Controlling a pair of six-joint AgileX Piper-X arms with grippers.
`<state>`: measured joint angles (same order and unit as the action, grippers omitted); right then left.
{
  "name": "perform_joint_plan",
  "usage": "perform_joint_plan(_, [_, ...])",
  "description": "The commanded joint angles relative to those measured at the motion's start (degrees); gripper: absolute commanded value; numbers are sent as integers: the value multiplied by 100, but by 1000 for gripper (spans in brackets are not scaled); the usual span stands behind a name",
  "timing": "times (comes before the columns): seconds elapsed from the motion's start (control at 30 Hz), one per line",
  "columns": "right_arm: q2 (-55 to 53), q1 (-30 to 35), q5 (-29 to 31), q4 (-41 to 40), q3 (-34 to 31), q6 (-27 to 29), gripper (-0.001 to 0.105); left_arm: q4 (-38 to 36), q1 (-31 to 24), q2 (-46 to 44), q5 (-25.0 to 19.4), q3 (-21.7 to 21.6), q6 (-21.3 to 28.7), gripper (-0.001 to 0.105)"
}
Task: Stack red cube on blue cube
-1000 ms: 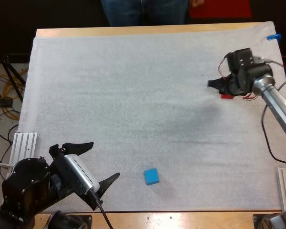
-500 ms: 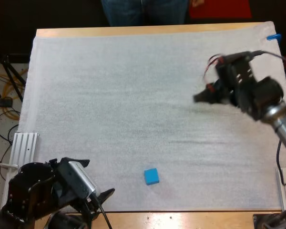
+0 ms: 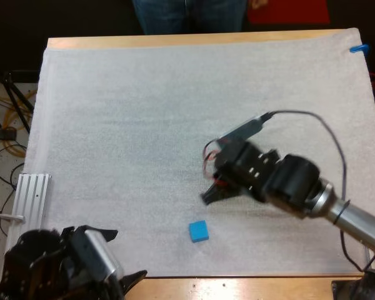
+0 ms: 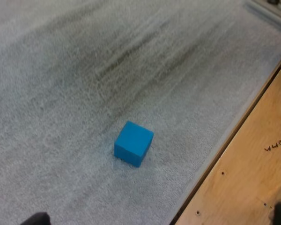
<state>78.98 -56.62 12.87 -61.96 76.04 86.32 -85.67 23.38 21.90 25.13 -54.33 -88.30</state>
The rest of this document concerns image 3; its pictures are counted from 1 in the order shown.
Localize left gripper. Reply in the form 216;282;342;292
59;224;148;300

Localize blue cube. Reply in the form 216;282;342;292
187;219;211;243

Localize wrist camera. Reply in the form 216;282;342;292
219;116;267;145
82;229;126;283

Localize person's legs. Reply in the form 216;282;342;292
132;0;248;36

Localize dark clamp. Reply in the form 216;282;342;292
331;268;375;300

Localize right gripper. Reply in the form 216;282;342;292
201;139;283;206

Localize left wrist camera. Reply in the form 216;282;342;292
82;229;126;283

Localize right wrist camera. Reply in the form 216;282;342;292
219;116;267;145

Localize ribbed aluminium rail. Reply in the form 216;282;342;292
0;173;53;248

